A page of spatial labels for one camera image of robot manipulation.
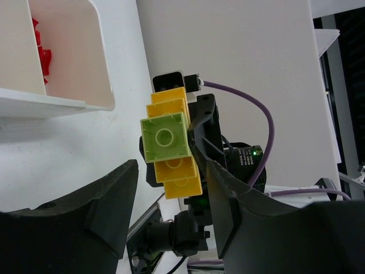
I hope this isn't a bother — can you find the yellow lego piece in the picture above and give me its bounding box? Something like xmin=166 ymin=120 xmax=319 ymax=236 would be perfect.
xmin=146 ymin=87 xmax=202 ymax=199

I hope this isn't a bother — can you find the white three-compartment container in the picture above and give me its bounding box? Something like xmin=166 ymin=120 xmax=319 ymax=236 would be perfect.
xmin=1 ymin=1 xmax=115 ymax=118

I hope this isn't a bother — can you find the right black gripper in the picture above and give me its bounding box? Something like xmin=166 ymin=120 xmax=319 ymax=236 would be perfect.
xmin=187 ymin=94 xmax=263 ymax=225

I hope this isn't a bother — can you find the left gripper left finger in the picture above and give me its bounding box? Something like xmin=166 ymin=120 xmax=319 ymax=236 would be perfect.
xmin=1 ymin=160 xmax=139 ymax=273

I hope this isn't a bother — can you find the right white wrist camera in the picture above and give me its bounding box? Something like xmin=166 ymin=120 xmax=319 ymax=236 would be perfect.
xmin=152 ymin=71 xmax=203 ymax=93

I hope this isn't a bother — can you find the red round lego piece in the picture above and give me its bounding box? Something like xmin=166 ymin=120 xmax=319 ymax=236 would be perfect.
xmin=32 ymin=18 xmax=52 ymax=85

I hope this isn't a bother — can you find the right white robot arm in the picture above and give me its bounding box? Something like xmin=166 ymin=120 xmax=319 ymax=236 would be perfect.
xmin=140 ymin=94 xmax=364 ymax=271

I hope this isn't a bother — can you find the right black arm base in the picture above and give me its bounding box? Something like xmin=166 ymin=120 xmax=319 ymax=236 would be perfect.
xmin=127 ymin=199 xmax=189 ymax=274

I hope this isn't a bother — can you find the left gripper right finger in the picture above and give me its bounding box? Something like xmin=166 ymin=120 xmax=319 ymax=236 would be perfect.
xmin=206 ymin=161 xmax=364 ymax=273

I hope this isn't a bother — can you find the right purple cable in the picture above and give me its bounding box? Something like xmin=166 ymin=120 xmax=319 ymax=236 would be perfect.
xmin=202 ymin=79 xmax=351 ymax=202

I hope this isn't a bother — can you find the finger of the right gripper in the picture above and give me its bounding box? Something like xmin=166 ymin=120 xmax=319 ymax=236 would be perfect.
xmin=139 ymin=136 xmax=164 ymax=188

